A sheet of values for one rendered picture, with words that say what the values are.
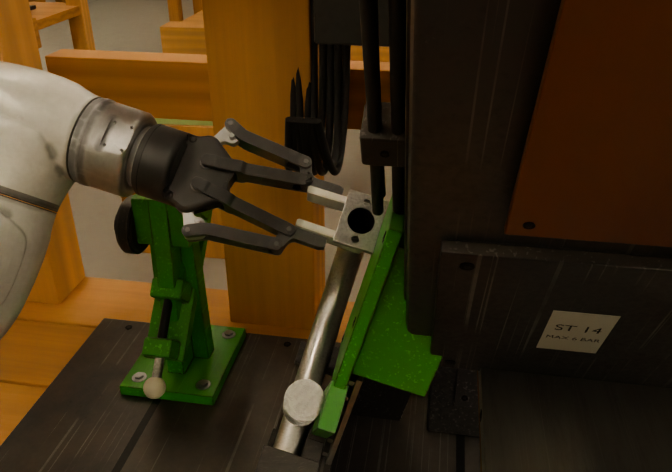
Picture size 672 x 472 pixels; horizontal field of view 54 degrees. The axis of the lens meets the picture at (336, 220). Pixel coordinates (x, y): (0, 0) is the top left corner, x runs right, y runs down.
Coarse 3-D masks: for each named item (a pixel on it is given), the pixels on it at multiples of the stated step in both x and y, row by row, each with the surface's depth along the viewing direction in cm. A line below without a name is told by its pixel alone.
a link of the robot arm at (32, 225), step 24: (0, 216) 60; (24, 216) 62; (48, 216) 65; (0, 240) 60; (24, 240) 62; (48, 240) 66; (0, 264) 60; (24, 264) 63; (0, 288) 60; (24, 288) 64; (0, 312) 62; (0, 336) 64
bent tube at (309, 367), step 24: (360, 192) 64; (360, 216) 67; (336, 240) 62; (360, 240) 63; (336, 264) 73; (336, 288) 74; (336, 312) 74; (312, 336) 73; (336, 336) 74; (312, 360) 72; (288, 432) 69
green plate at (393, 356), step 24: (384, 240) 51; (384, 264) 52; (360, 288) 65; (384, 288) 54; (360, 312) 54; (384, 312) 55; (360, 336) 55; (384, 336) 57; (408, 336) 56; (360, 360) 58; (384, 360) 58; (408, 360) 57; (432, 360) 57; (336, 384) 58; (408, 384) 59
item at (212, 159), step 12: (204, 156) 65; (216, 156) 65; (216, 168) 65; (228, 168) 65; (240, 168) 65; (252, 168) 65; (264, 168) 65; (276, 168) 65; (240, 180) 67; (252, 180) 67; (264, 180) 66; (276, 180) 65; (288, 180) 65; (300, 180) 65; (312, 180) 65
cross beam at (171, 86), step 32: (64, 64) 99; (96, 64) 98; (128, 64) 98; (160, 64) 97; (192, 64) 96; (352, 64) 94; (384, 64) 94; (128, 96) 100; (160, 96) 99; (192, 96) 98; (352, 96) 94; (384, 96) 93; (352, 128) 96
